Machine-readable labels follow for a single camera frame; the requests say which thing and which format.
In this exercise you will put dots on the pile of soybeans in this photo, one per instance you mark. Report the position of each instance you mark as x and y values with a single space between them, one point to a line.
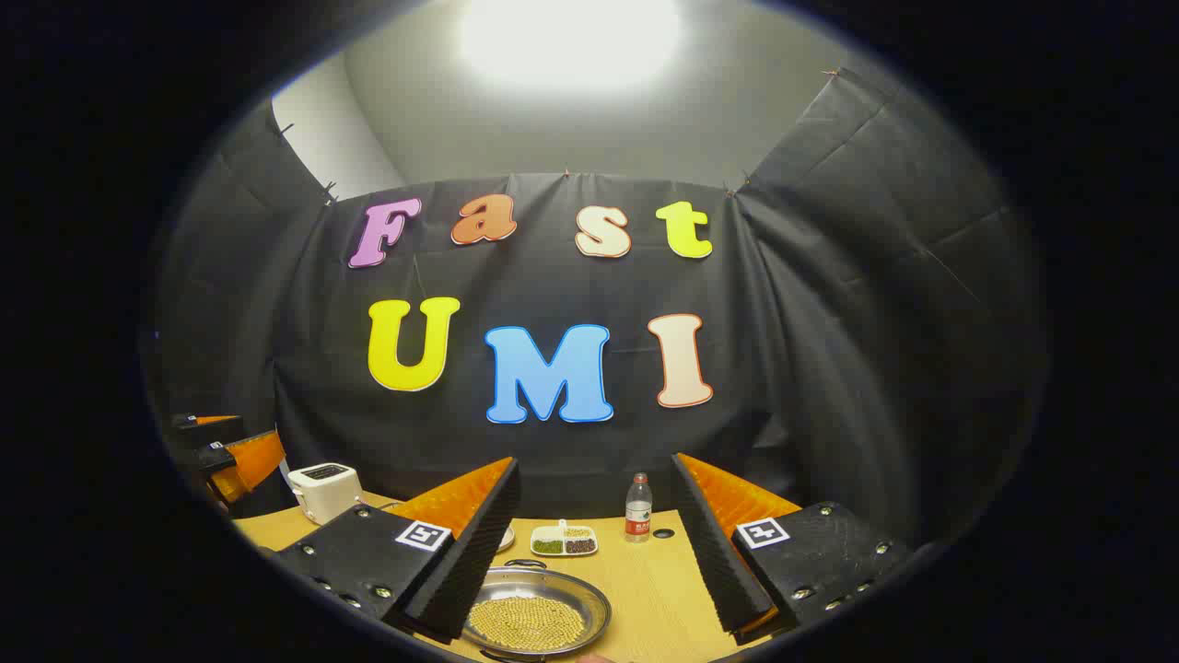
527 624

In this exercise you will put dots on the large ceiling light panel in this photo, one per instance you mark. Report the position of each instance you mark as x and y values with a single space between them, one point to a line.
571 37

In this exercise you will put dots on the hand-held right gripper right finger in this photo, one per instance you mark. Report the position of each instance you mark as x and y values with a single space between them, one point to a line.
714 543

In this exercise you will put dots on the round white plate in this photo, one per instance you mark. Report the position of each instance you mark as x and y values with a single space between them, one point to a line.
507 539

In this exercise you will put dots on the clear plastic water bottle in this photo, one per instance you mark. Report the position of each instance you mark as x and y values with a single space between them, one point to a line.
638 516

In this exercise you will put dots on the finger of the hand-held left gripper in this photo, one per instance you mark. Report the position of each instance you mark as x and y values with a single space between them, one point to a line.
207 431
249 460

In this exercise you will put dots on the stainless steel pot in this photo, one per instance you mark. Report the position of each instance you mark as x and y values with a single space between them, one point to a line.
589 599

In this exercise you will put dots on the white toaster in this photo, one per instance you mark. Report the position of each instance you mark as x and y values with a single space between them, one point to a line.
322 493

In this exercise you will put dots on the white divided bean dish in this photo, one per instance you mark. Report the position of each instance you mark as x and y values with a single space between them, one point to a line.
564 540

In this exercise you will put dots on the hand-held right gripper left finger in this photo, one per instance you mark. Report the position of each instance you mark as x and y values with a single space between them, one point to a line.
479 543

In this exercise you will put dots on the black backdrop cloth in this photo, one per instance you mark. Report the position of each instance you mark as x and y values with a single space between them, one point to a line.
571 451

